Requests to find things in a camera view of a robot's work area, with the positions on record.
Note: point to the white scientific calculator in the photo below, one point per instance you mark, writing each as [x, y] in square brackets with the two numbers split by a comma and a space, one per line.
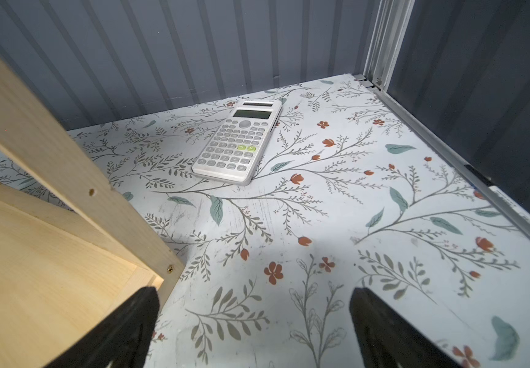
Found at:
[232, 154]

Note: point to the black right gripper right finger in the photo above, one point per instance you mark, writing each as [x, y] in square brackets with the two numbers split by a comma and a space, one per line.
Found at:
[386, 339]

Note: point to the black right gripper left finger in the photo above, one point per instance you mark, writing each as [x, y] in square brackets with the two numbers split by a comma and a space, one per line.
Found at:
[122, 339]

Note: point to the light wooden two-tier shelf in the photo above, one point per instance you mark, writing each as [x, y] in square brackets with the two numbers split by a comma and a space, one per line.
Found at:
[64, 269]

